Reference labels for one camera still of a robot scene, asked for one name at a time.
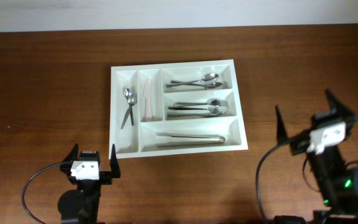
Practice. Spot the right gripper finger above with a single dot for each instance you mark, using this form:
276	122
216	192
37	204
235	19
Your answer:
281	136
335	106

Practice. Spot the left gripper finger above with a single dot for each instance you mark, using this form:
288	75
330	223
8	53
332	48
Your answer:
114	165
66	165

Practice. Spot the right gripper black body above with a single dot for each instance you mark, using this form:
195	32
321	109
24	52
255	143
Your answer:
298	145

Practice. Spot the small steel teaspoon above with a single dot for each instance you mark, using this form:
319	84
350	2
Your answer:
132	100
127	92

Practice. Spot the pink plastic knife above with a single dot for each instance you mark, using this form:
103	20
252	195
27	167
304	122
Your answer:
147	94

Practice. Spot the steel spoon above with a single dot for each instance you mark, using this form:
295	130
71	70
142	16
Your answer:
213	85
206	79

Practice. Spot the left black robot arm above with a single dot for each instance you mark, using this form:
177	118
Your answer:
81	204

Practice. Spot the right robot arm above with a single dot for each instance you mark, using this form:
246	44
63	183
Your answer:
337	179

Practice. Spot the white plastic cutlery tray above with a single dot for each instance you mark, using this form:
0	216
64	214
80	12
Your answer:
140	140

